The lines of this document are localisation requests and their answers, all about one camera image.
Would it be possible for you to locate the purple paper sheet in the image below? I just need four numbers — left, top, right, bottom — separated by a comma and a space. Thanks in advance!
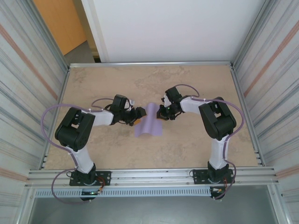
134, 102, 163, 138

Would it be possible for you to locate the grey metal sheet shelf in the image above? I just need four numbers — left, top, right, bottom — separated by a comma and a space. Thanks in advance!
28, 197, 280, 224

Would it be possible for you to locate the orange wooden door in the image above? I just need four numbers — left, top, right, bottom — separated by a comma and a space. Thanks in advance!
32, 0, 87, 56

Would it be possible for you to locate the translucent corrugated side panel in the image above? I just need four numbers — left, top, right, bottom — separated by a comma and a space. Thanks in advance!
233, 0, 299, 199
0, 0, 68, 208

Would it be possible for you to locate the aluminium table edge rail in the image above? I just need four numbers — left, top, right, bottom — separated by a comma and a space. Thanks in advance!
39, 66, 71, 170
69, 61, 235, 69
230, 65, 265, 167

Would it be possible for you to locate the wide aluminium mounting rail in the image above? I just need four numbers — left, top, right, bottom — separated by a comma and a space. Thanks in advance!
27, 166, 280, 188

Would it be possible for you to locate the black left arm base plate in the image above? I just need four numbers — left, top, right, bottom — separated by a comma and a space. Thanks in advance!
69, 171, 112, 187

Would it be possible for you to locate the red orange wire bundle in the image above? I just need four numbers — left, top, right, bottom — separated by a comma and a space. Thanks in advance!
221, 177, 231, 193
97, 176, 106, 193

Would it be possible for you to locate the grey slotted cable duct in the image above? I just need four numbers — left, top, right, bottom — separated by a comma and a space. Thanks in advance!
35, 188, 212, 197

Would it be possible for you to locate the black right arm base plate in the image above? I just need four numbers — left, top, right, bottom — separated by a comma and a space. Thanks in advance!
192, 168, 234, 185

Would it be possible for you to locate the white door frame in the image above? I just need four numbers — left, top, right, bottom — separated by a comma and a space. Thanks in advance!
80, 0, 110, 63

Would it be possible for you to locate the aluminium upright frame post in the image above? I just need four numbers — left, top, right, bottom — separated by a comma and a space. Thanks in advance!
0, 0, 71, 73
232, 0, 281, 70

